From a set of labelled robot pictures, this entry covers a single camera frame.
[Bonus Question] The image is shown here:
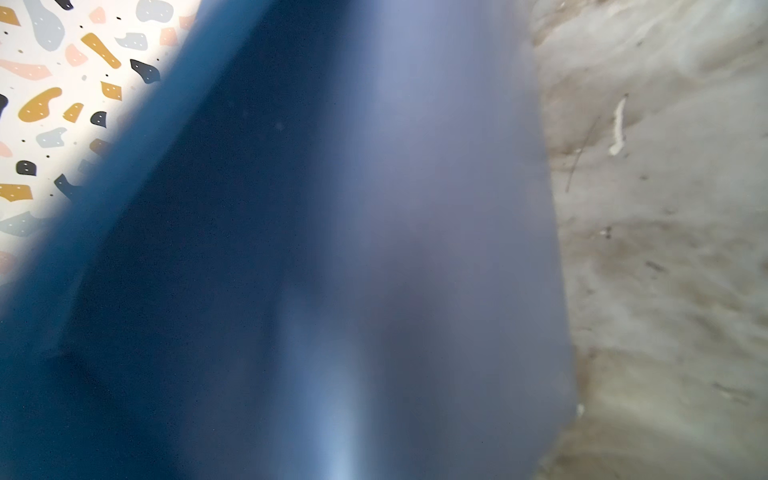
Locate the blue wrapping paper sheet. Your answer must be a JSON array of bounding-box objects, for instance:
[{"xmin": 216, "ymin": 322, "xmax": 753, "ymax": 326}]
[{"xmin": 1, "ymin": 1, "xmax": 578, "ymax": 479}]

